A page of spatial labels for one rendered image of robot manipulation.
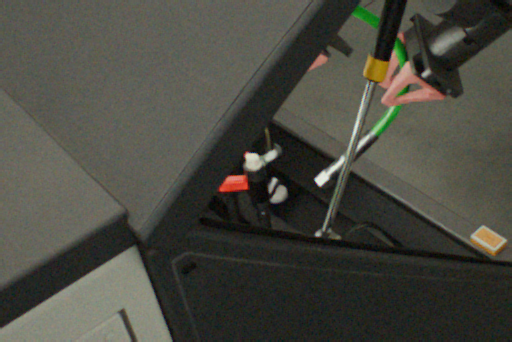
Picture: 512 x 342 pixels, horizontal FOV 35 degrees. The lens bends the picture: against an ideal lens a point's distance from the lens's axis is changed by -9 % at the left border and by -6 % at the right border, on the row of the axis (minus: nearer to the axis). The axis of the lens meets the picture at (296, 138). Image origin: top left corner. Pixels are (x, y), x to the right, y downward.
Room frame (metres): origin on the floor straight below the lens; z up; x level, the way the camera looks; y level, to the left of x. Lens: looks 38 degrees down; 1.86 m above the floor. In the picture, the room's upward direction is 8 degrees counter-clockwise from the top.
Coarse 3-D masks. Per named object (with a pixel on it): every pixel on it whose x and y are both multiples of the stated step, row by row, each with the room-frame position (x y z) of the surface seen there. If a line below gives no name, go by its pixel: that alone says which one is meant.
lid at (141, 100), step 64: (0, 0) 0.72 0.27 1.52; (64, 0) 0.66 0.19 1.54; (128, 0) 0.61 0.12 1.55; (192, 0) 0.56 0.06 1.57; (256, 0) 0.53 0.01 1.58; (320, 0) 0.50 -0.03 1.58; (0, 64) 0.64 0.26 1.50; (64, 64) 0.58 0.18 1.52; (128, 64) 0.54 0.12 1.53; (192, 64) 0.50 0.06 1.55; (256, 64) 0.47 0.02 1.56; (64, 128) 0.52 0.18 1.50; (128, 128) 0.48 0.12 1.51; (192, 128) 0.45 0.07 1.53; (256, 128) 0.46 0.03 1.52; (128, 192) 0.43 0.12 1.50; (192, 192) 0.43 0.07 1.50
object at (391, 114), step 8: (360, 8) 0.84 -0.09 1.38; (360, 16) 0.84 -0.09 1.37; (368, 16) 0.84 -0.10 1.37; (376, 16) 0.85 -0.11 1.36; (376, 24) 0.84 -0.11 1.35; (400, 40) 0.85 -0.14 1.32; (400, 48) 0.85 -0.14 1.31; (400, 56) 0.85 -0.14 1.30; (408, 56) 0.85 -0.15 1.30; (400, 64) 0.85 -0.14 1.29; (408, 88) 0.85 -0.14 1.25; (400, 104) 0.85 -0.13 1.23; (392, 112) 0.85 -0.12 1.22; (384, 120) 0.84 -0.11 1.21; (392, 120) 0.84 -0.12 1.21; (376, 128) 0.84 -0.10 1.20; (384, 128) 0.84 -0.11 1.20
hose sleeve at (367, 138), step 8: (368, 136) 0.84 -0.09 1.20; (376, 136) 0.84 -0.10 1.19; (360, 144) 0.83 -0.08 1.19; (368, 144) 0.83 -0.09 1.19; (344, 152) 0.84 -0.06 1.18; (360, 152) 0.83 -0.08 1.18; (336, 160) 0.83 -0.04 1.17; (328, 168) 0.83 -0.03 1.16; (336, 168) 0.83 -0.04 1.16; (328, 176) 0.82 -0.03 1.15; (336, 176) 0.82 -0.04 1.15
